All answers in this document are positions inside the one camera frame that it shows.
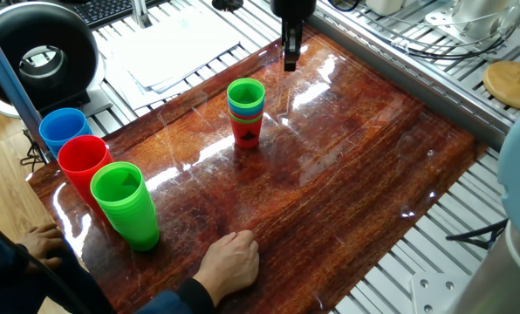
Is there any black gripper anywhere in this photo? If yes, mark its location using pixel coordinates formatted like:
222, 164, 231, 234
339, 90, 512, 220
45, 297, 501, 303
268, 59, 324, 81
270, 0, 318, 72

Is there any left forearm dark sleeve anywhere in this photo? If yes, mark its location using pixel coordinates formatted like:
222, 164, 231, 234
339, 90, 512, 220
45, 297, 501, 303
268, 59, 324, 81
0, 234, 31, 302

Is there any white paper stack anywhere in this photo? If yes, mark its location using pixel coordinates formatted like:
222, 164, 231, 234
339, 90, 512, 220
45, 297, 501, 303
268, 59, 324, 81
94, 6, 255, 110

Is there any green cup stack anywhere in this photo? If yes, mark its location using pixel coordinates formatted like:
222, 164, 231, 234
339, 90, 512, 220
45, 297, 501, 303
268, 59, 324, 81
89, 160, 161, 252

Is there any red cup stack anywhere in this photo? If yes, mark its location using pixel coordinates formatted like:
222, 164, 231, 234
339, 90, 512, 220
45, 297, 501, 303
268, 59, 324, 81
57, 134, 114, 226

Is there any blue cup stack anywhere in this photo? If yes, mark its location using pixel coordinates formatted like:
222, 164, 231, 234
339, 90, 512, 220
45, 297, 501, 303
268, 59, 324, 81
38, 107, 94, 159

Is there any person's right hand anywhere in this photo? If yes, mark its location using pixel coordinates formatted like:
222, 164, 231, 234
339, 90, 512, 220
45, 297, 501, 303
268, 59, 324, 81
192, 229, 261, 307

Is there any person's left hand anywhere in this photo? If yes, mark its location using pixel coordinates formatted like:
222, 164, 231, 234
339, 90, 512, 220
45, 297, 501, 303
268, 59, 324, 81
17, 222, 68, 272

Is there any black round foot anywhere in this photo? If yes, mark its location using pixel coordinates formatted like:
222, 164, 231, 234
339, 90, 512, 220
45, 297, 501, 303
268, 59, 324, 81
210, 0, 244, 12

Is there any white plastic container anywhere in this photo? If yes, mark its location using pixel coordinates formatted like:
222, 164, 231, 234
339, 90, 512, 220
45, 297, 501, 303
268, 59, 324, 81
364, 0, 406, 17

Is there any glossy wood grain board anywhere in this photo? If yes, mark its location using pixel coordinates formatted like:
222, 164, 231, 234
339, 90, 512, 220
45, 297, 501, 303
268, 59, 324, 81
26, 24, 488, 314

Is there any silver stand pole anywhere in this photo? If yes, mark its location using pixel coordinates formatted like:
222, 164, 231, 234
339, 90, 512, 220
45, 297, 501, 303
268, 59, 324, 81
128, 0, 153, 30

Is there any black keyboard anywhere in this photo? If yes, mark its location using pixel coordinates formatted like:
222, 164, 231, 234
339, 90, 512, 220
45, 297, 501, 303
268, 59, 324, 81
70, 0, 165, 30

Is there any round wooden stand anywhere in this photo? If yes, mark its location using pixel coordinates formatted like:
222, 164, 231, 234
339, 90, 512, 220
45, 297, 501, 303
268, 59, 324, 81
482, 46, 520, 111

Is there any blue trouser leg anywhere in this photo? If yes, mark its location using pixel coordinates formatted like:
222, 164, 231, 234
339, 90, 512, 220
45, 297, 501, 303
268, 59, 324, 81
0, 243, 117, 314

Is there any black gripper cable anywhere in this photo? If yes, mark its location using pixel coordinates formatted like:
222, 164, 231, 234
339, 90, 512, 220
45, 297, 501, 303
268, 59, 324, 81
327, 0, 362, 13

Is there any silver metal bracket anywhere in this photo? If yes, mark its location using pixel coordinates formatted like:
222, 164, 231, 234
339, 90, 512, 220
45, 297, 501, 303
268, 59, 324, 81
424, 0, 520, 41

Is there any black ring-shaped device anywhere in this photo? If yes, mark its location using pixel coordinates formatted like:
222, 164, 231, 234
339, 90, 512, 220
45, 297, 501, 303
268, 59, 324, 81
0, 1, 115, 119

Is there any black looped cable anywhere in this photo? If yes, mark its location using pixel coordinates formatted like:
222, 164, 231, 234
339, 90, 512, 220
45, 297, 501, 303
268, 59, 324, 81
444, 217, 510, 251

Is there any tangled black cable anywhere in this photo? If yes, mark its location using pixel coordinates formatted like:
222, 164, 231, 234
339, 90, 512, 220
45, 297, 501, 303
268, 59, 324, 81
19, 130, 47, 174

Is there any grey aluminium post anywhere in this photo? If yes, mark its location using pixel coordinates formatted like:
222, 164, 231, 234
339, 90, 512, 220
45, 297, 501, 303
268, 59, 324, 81
0, 15, 54, 165

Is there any thick black cable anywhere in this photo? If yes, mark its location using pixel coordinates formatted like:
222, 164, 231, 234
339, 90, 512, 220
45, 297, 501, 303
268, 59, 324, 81
0, 212, 91, 314

